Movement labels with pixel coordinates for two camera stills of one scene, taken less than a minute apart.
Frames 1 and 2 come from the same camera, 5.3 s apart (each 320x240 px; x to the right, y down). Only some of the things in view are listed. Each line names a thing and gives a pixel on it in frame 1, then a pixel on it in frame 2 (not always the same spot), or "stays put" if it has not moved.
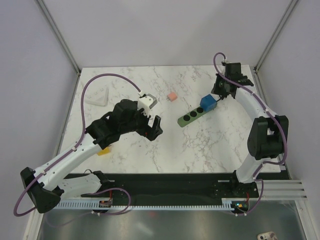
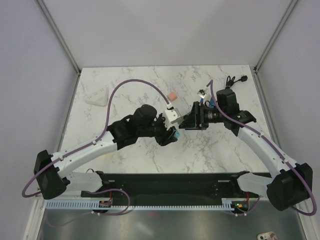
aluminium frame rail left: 61,41 stays put
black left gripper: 151,133 -> 164,139
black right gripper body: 219,88 -> 204,117
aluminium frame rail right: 263,57 stays put
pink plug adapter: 172,96 stays put
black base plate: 180,186 stays put
